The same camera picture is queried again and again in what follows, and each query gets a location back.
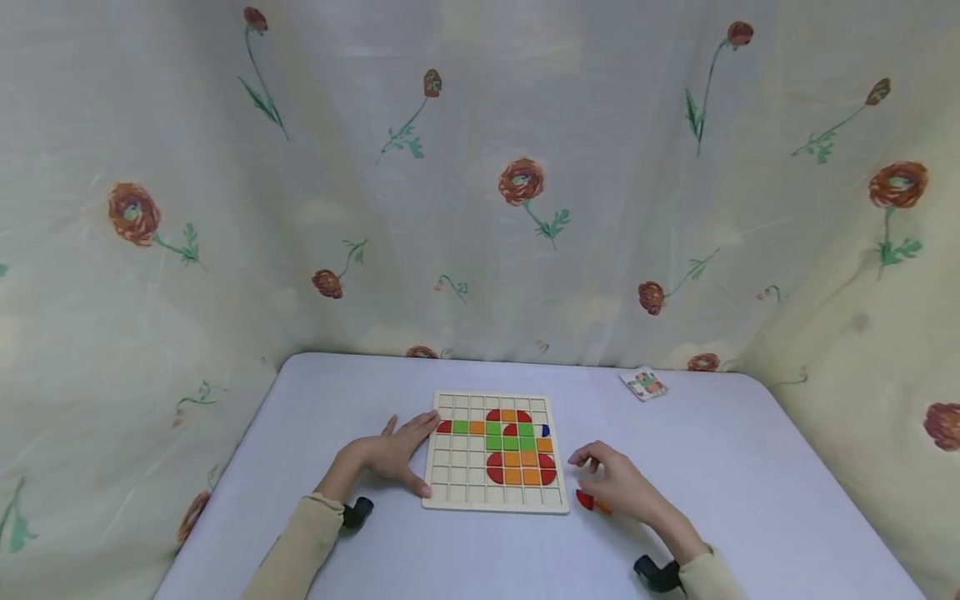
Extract person's right hand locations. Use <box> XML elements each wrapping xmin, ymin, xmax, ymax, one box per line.
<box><xmin>567</xmin><ymin>441</ymin><xmax>675</xmax><ymax>529</ymax></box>

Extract person's left hand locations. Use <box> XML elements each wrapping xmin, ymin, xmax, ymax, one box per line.
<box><xmin>346</xmin><ymin>412</ymin><xmax>443</xmax><ymax>500</ymax></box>

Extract person's right forearm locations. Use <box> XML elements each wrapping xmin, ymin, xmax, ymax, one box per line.
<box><xmin>651</xmin><ymin>505</ymin><xmax>751</xmax><ymax>600</ymax></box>

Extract person's left forearm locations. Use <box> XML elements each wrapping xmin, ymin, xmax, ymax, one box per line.
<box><xmin>240</xmin><ymin>448</ymin><xmax>373</xmax><ymax>600</ymax></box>

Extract wooden grid puzzle board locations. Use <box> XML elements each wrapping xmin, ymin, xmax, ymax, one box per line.
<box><xmin>421</xmin><ymin>391</ymin><xmax>571</xmax><ymax>515</ymax></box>

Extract group of coloured puzzle tiles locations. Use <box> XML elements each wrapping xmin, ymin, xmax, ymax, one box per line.
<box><xmin>437</xmin><ymin>408</ymin><xmax>558</xmax><ymax>488</ymax></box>

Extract small pattern card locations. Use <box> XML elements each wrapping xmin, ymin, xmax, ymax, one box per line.
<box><xmin>619</xmin><ymin>367</ymin><xmax>669</xmax><ymax>403</ymax></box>

